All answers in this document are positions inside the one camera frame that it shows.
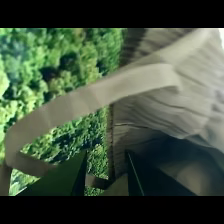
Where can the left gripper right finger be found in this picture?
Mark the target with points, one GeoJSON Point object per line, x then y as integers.
{"type": "Point", "coordinates": [146, 183]}

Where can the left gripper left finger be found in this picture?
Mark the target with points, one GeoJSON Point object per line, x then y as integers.
{"type": "Point", "coordinates": [63, 181]}

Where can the brown pants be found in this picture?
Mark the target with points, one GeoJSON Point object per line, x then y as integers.
{"type": "Point", "coordinates": [166, 100]}

